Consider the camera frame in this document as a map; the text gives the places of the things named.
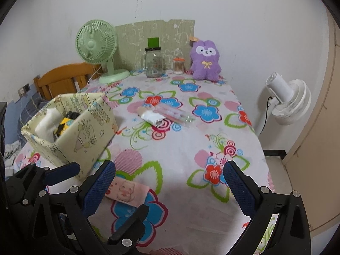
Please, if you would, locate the purple plush rabbit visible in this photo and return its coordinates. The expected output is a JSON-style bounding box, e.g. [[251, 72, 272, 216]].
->
[[189, 39, 222, 82]]

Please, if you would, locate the white and black cloth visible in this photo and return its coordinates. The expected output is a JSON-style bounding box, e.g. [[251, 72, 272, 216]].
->
[[4, 143, 22, 168]]

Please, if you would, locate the glass mug jar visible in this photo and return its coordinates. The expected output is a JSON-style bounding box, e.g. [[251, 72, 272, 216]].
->
[[145, 47, 164, 78]]

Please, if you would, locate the floral tablecloth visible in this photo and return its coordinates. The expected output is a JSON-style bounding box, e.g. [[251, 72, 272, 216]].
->
[[13, 69, 277, 255]]

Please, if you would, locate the white rolled pouch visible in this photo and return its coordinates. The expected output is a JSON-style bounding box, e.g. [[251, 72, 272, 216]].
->
[[137, 106, 167, 127]]

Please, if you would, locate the pink pig card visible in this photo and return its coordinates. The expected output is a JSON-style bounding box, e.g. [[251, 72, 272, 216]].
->
[[105, 179, 151, 208]]

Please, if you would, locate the green desk fan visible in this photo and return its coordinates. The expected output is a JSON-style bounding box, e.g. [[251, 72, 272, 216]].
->
[[76, 19, 130, 84]]

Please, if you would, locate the wooden chair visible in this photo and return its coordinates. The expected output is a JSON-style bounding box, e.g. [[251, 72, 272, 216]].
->
[[34, 62, 99, 99]]

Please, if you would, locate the yellow and black item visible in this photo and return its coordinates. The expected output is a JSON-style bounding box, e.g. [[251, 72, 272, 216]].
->
[[56, 111, 81, 136]]

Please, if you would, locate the green patterned board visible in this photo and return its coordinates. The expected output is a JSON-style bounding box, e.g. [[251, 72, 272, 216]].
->
[[115, 18, 195, 72]]

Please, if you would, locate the beige wardrobe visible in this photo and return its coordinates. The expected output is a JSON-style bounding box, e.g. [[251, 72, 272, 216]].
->
[[282, 11, 340, 238]]

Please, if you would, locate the blue plaid bedding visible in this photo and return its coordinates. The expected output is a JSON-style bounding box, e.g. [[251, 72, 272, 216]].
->
[[5, 90, 55, 149]]

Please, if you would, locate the cotton swab jar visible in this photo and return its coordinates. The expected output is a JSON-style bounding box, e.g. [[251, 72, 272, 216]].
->
[[173, 56, 184, 74]]

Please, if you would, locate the white standing fan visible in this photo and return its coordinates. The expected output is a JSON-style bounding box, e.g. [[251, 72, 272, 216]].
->
[[254, 72, 312, 150]]

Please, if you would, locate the cream patterned storage box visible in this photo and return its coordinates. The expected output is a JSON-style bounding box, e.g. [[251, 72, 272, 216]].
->
[[21, 93, 119, 180]]

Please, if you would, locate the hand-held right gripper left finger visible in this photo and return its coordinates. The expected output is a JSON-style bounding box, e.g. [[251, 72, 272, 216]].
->
[[32, 160, 116, 255]]

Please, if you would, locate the black fan cable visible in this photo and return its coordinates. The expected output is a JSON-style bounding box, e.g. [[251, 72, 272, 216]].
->
[[259, 97, 274, 136]]

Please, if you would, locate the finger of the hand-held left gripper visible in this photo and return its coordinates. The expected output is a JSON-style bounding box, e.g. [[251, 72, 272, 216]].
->
[[107, 204, 150, 248], [5, 162, 81, 213]]

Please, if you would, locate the clear plastic tube pack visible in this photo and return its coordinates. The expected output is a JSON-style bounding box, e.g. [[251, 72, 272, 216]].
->
[[157, 103, 196, 126]]

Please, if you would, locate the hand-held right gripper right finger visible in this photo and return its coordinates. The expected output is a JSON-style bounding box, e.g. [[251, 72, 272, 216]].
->
[[222, 160, 312, 255]]

